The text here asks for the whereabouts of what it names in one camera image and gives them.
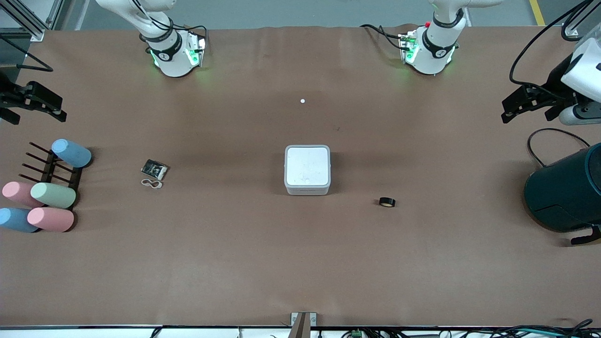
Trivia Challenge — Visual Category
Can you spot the black snack wrapper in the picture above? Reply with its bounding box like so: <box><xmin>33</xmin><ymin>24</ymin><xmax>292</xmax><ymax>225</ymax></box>
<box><xmin>141</xmin><ymin>159</ymin><xmax>170</xmax><ymax>181</ymax></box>

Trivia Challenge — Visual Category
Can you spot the white lidded trash bin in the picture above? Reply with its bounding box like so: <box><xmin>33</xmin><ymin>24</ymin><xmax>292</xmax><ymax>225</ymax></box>
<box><xmin>284</xmin><ymin>145</ymin><xmax>331</xmax><ymax>196</ymax></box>

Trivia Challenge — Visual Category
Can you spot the blue plastic cup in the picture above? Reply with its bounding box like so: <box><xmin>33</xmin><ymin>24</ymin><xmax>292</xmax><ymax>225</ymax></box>
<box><xmin>0</xmin><ymin>207</ymin><xmax>41</xmax><ymax>233</ymax></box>
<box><xmin>51</xmin><ymin>138</ymin><xmax>93</xmax><ymax>169</ymax></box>

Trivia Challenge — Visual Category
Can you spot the black cup rack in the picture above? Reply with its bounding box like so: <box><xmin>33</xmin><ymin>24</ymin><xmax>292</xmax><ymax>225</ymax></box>
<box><xmin>21</xmin><ymin>142</ymin><xmax>83</xmax><ymax>207</ymax></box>

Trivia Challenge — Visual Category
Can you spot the green plastic cup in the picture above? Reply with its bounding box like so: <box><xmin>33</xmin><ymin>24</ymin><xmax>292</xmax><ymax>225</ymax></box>
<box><xmin>31</xmin><ymin>182</ymin><xmax>77</xmax><ymax>209</ymax></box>

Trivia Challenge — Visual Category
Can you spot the pink plastic cup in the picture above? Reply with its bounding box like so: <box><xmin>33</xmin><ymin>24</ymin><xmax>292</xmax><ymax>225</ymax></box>
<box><xmin>27</xmin><ymin>207</ymin><xmax>75</xmax><ymax>233</ymax></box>
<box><xmin>2</xmin><ymin>181</ymin><xmax>46</xmax><ymax>208</ymax></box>

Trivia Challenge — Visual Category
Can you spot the dark teal cylindrical appliance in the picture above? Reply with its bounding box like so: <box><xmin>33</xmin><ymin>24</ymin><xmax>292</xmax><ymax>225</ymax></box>
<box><xmin>524</xmin><ymin>143</ymin><xmax>601</xmax><ymax>246</ymax></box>

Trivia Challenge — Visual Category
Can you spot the brown table cover sheet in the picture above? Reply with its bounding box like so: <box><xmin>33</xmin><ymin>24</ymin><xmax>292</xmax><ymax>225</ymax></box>
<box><xmin>0</xmin><ymin>23</ymin><xmax>601</xmax><ymax>328</ymax></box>

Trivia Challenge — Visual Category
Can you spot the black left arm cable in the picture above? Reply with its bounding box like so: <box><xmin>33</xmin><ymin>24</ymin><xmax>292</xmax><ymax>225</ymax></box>
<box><xmin>509</xmin><ymin>0</ymin><xmax>601</xmax><ymax>102</ymax></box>

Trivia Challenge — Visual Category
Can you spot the black appliance cable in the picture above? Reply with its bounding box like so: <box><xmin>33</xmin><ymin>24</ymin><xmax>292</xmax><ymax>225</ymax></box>
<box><xmin>527</xmin><ymin>127</ymin><xmax>591</xmax><ymax>168</ymax></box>

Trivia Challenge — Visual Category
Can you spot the aluminium frame profile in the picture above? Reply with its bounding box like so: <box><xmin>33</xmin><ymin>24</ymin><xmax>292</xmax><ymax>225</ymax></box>
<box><xmin>561</xmin><ymin>0</ymin><xmax>601</xmax><ymax>39</ymax></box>
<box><xmin>0</xmin><ymin>0</ymin><xmax>64</xmax><ymax>43</ymax></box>

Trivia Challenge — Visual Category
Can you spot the black left base cable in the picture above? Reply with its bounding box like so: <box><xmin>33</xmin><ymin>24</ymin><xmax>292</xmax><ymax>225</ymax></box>
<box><xmin>360</xmin><ymin>23</ymin><xmax>407</xmax><ymax>51</ymax></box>

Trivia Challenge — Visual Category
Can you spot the black cable under table edge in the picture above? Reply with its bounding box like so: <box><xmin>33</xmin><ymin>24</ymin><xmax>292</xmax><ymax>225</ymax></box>
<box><xmin>441</xmin><ymin>319</ymin><xmax>601</xmax><ymax>338</ymax></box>

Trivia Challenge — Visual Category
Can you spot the metal table edge bracket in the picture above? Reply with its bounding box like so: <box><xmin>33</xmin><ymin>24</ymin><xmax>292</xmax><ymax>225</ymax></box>
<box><xmin>290</xmin><ymin>312</ymin><xmax>317</xmax><ymax>338</ymax></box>

